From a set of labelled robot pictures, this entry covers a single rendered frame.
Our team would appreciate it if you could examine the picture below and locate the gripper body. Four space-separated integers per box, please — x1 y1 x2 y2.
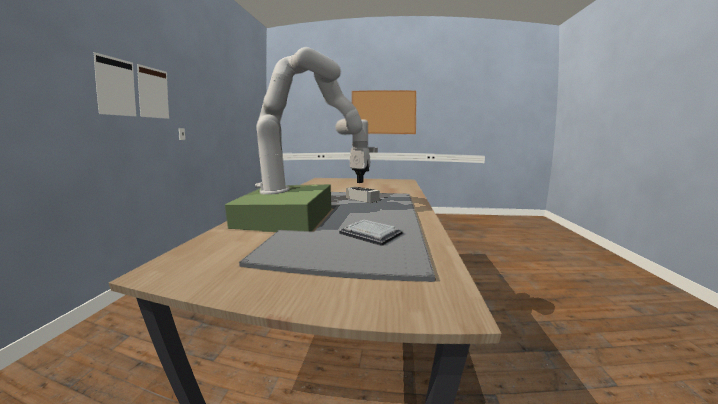
350 147 370 169

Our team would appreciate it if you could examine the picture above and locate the white operator panel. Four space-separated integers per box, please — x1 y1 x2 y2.
346 187 380 203

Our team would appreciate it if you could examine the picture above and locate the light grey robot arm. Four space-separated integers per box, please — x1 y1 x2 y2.
255 47 378 195

